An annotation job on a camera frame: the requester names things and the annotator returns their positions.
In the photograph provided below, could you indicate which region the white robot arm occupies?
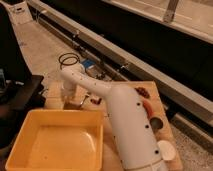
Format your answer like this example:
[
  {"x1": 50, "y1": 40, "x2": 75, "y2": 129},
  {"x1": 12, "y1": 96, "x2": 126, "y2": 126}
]
[{"x1": 61, "y1": 67, "x2": 169, "y2": 171}]

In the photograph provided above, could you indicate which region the metal spoon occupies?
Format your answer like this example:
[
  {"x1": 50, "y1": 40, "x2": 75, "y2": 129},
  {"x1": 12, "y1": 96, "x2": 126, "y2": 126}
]
[{"x1": 79, "y1": 95, "x2": 89, "y2": 108}]

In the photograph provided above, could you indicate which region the small red object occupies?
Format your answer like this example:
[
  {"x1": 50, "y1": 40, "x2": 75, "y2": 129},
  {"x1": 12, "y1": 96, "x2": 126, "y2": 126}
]
[{"x1": 90, "y1": 98, "x2": 102, "y2": 105}]

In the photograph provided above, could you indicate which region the blue and white box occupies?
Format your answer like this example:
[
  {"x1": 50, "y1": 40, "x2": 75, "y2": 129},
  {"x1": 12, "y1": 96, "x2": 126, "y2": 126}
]
[{"x1": 81, "y1": 59, "x2": 95, "y2": 69}]

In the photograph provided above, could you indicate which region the black furniture at left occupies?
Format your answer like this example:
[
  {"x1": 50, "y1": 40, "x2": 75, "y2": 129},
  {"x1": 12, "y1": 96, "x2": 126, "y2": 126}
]
[{"x1": 0, "y1": 3, "x2": 45, "y2": 149}]

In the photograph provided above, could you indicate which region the yellow plastic bin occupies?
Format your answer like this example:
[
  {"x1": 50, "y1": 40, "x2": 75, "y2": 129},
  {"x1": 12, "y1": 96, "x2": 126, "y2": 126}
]
[{"x1": 5, "y1": 110, "x2": 103, "y2": 171}]

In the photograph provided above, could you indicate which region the dark red beaded item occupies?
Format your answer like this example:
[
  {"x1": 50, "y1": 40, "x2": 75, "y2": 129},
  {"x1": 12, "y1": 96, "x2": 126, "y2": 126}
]
[{"x1": 136, "y1": 87, "x2": 150, "y2": 98}]

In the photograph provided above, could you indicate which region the red toy food piece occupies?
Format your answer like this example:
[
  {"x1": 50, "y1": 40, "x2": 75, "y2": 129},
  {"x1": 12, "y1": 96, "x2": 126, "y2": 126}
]
[{"x1": 142, "y1": 100, "x2": 153, "y2": 118}]

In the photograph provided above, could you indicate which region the dark round cup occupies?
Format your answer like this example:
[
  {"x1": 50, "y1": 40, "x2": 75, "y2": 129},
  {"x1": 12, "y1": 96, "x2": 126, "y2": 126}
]
[{"x1": 150, "y1": 117, "x2": 163, "y2": 132}]

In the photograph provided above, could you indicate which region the black coiled cable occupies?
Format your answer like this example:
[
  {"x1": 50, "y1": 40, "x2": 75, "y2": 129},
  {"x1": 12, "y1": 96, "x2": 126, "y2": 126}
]
[{"x1": 58, "y1": 52, "x2": 81, "y2": 71}]

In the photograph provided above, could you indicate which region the metal frame rail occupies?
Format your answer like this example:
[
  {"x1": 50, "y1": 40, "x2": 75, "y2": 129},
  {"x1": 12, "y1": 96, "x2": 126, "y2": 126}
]
[{"x1": 27, "y1": 0, "x2": 213, "y2": 122}]

